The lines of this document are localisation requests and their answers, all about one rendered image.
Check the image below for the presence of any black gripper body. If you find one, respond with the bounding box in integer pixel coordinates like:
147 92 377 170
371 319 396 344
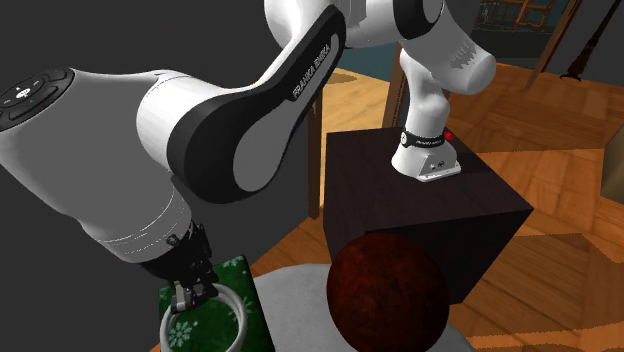
140 221 216 293

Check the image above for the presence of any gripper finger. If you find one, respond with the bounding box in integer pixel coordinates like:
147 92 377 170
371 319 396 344
169 281 193 314
190 276 221 303

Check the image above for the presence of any green snowflake pattern box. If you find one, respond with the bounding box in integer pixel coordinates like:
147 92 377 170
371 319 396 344
157 254 277 352

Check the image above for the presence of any dark red ball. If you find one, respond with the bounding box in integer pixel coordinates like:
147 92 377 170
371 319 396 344
325 232 451 352

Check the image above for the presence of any dark robot stand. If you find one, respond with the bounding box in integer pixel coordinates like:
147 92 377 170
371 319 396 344
323 127 535 306

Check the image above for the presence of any wooden chair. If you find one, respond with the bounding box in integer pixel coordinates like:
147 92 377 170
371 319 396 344
475 0 558 34

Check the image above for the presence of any light wooden pole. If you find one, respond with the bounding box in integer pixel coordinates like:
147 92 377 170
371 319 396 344
525 0 582 89

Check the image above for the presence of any dark turned pole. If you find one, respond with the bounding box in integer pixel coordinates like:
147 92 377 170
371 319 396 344
559 0 624 82

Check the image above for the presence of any white ring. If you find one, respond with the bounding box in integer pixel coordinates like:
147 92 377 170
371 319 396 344
159 282 248 352

